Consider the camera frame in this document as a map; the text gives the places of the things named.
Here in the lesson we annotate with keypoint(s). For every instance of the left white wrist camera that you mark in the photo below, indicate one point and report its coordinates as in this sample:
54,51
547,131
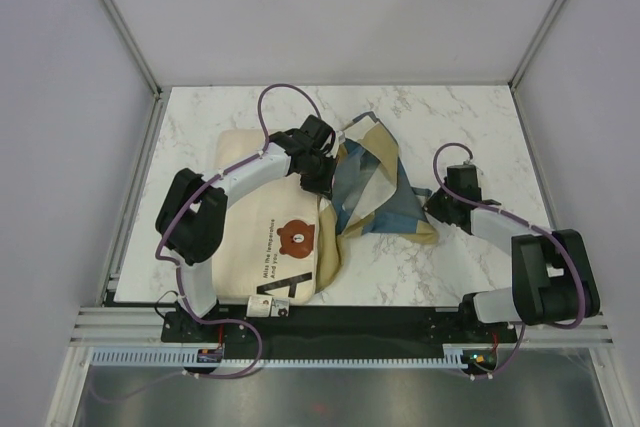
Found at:
331,147

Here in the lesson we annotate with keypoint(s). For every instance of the white slotted cable duct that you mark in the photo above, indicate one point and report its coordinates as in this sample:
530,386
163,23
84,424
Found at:
199,358

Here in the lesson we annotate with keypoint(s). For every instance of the right aluminium frame post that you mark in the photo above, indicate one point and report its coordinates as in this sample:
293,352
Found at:
542,31

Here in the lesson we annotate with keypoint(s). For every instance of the cream bear print pillow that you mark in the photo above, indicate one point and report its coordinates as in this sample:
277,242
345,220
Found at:
269,245

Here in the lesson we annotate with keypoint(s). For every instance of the blue beige checked pillowcase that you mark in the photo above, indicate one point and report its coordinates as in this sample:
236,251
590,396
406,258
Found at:
371,195

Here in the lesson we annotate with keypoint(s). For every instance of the left aluminium frame post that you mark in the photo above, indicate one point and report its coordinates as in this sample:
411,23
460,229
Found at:
124,33

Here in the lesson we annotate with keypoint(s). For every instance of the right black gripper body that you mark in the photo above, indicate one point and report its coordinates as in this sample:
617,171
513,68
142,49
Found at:
439,205

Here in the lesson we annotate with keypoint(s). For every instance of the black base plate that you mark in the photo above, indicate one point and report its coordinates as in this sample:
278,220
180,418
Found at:
337,332

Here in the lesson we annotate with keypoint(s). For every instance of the aluminium frame post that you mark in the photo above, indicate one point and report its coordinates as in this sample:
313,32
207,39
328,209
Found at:
542,31
124,33

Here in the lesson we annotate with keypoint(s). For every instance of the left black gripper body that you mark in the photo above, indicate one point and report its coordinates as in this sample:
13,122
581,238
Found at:
317,176

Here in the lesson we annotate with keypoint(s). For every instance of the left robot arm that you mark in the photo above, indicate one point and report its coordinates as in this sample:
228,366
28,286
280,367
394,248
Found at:
191,220

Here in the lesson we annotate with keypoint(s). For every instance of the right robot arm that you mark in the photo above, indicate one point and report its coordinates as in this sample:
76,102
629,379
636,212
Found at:
551,276

